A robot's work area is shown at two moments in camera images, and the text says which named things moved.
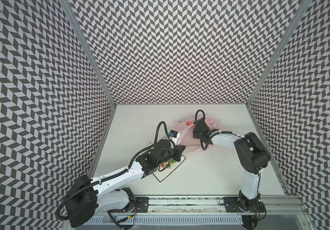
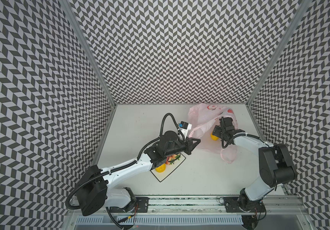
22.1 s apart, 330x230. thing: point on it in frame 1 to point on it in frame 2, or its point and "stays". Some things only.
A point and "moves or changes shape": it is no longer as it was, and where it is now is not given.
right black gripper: (197, 126) to (227, 130)
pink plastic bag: (189, 143) moves or changes shape
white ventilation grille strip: (166, 220) stays
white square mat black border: (161, 174) stays
